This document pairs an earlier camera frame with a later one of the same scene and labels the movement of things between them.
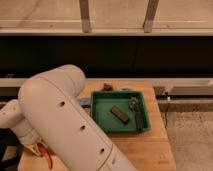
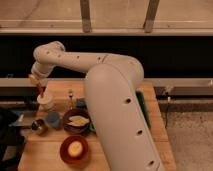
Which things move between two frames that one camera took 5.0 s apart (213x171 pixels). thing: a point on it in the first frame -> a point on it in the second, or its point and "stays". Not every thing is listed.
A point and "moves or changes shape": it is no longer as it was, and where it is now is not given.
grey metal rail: x=11 y=87 stays
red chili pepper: x=44 y=151 moves or changes shape
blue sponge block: x=86 y=103 stays
